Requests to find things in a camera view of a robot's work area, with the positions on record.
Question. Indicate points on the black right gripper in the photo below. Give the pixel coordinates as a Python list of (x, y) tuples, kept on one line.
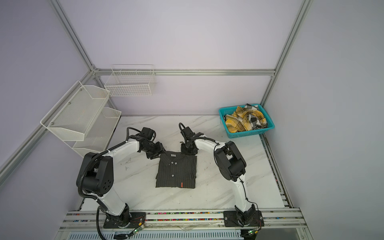
[(182, 148)]

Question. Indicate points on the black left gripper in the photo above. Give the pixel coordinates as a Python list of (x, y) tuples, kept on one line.
[(160, 150)]

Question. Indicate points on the dark grey pinstriped shirt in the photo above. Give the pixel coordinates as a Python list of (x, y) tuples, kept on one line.
[(177, 170)]

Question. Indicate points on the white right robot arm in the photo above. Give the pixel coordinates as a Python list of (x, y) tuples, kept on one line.
[(232, 167)]

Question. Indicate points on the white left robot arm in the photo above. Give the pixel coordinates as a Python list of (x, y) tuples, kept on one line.
[(96, 177)]

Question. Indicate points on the teal plastic basket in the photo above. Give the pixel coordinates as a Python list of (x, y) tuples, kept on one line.
[(230, 110)]

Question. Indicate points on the yellow plaid shirt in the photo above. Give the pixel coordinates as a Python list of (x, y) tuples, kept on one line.
[(247, 118)]

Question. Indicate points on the white mesh two-tier shelf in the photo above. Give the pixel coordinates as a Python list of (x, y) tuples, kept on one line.
[(82, 119)]

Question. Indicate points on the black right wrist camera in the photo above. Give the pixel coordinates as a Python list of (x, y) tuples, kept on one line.
[(187, 133)]

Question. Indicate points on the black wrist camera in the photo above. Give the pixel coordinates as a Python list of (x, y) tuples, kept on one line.
[(148, 133), (187, 133)]

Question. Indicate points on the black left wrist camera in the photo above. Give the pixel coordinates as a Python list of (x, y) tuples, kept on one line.
[(148, 133)]

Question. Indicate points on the white wire wall basket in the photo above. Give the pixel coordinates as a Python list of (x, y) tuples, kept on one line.
[(131, 80)]

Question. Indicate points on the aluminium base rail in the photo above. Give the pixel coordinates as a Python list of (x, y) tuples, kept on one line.
[(281, 224)]

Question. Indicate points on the aluminium frame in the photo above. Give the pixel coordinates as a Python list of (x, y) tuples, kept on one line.
[(25, 149)]

